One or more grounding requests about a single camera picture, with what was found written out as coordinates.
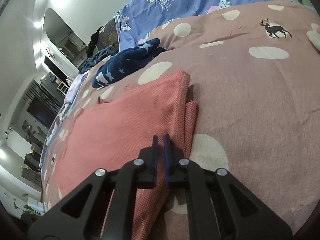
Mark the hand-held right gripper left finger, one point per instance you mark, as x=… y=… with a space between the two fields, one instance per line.
x=155 y=165

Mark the dark headboard picture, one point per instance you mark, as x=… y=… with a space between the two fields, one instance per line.
x=110 y=32

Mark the dark blue fleece cloth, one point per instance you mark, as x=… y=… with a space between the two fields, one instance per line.
x=97 y=56

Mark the dark printed bedsheet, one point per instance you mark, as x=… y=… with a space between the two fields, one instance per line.
x=58 y=125

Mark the green houseplant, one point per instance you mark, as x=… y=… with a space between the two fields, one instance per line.
x=25 y=207

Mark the white wall ornament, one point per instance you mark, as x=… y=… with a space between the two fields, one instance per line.
x=51 y=54

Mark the navy star print garment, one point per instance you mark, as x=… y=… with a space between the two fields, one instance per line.
x=125 y=60

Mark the lavender garment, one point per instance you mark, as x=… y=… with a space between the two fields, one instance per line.
x=75 y=87

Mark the white cat figure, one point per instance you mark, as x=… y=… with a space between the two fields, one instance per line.
x=68 y=80

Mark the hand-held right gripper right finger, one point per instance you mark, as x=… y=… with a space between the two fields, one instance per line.
x=167 y=165

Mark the black garment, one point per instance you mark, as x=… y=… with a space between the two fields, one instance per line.
x=93 y=42

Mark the pink polka dot deer blanket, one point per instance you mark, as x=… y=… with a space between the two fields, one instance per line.
x=250 y=105

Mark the shelf unit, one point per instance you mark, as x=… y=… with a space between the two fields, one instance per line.
x=58 y=85

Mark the pink shirt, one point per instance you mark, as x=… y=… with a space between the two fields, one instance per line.
x=125 y=120

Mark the black television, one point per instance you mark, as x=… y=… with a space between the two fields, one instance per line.
x=42 y=112

